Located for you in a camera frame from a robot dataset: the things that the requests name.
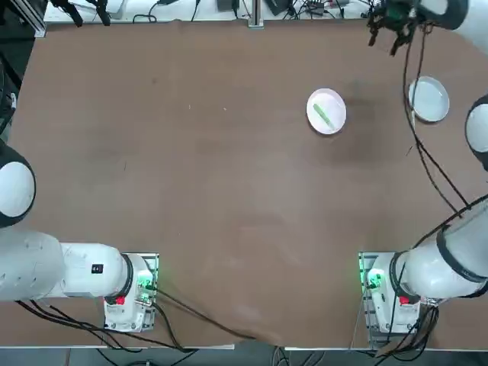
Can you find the white plate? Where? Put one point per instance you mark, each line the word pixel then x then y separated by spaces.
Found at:
pixel 331 99

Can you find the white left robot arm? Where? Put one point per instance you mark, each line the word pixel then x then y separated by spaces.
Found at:
pixel 57 270

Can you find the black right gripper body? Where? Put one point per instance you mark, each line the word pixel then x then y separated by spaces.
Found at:
pixel 385 17

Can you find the aluminium frame post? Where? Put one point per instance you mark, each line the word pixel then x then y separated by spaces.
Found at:
pixel 256 13

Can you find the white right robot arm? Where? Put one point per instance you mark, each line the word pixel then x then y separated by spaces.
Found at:
pixel 431 274

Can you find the green marker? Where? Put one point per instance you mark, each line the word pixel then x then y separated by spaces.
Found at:
pixel 324 116

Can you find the aluminium frame rail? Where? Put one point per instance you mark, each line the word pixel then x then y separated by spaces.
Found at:
pixel 36 19

